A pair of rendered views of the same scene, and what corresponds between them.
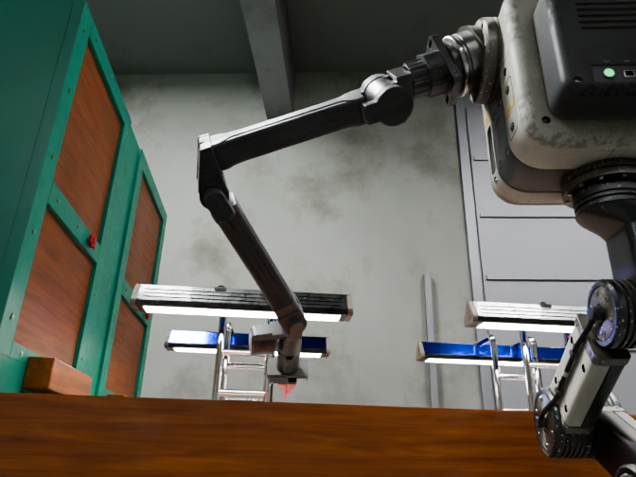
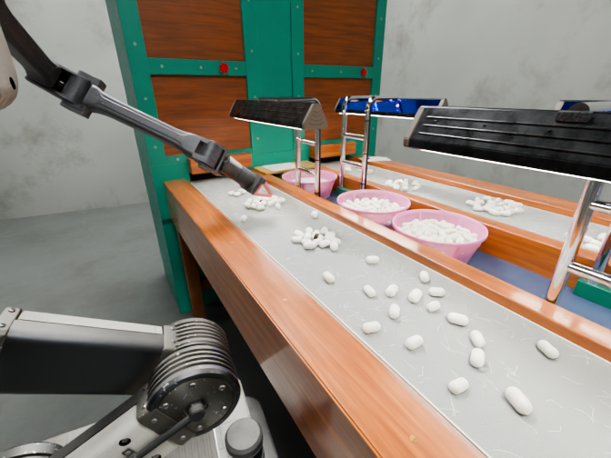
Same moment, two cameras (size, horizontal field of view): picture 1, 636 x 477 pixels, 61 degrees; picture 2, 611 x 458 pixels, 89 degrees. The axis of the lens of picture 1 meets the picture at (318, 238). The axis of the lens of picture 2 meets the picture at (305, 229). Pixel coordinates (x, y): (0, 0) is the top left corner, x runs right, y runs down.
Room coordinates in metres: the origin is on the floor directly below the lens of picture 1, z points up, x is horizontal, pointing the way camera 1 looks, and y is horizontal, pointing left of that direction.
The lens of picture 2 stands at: (1.08, -0.91, 1.14)
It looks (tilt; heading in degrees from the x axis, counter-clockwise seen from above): 24 degrees down; 63
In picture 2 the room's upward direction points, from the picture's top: straight up
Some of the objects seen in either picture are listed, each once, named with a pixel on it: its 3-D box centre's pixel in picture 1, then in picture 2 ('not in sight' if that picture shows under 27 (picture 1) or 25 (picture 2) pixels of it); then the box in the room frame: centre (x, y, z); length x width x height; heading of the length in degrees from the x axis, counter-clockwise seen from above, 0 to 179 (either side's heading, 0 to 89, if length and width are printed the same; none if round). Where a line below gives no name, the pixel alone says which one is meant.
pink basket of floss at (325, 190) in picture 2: not in sight; (309, 184); (1.76, 0.40, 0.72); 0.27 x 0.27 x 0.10
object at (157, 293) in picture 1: (244, 301); (268, 111); (1.50, 0.21, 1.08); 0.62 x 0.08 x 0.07; 95
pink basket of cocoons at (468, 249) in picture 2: not in sight; (435, 238); (1.82, -0.32, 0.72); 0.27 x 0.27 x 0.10
